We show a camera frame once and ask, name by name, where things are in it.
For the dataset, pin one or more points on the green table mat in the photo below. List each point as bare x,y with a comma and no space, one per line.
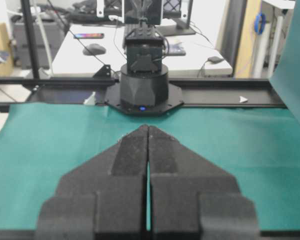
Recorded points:
259,146

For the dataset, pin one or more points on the cardboard box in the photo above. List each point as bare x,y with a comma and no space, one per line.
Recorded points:
6,56

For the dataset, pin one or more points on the white desk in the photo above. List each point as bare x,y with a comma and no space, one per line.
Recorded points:
187,56

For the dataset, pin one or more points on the small black desk device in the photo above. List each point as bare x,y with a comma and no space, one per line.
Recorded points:
215,59

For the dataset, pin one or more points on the black aluminium frame rail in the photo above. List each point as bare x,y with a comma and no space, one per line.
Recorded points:
198,93

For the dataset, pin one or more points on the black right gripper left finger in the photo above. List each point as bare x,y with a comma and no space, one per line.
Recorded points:
103,198

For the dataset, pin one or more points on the black monitor stand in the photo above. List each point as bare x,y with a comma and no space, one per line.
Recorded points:
181,28

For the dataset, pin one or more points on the smartphone with colourful screen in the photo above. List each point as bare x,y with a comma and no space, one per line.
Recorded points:
88,36

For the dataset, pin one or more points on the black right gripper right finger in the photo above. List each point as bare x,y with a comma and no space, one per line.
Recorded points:
194,199

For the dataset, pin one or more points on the black vertical frame post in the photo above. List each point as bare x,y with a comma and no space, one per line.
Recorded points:
30,36

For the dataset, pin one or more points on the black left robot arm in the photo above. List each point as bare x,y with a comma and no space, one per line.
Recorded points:
144,88

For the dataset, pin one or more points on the black computer mouse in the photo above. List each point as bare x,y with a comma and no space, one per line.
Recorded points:
94,49

